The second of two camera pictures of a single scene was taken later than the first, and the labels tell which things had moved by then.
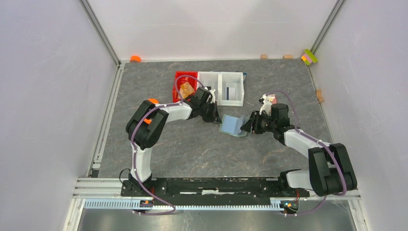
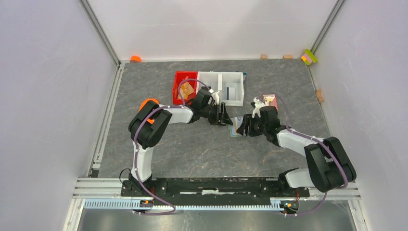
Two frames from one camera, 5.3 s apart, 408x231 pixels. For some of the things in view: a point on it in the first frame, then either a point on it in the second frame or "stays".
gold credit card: (185, 90) stays
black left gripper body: (207, 111) stays
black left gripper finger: (216, 116) to (225, 119)
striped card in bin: (230, 93) stays
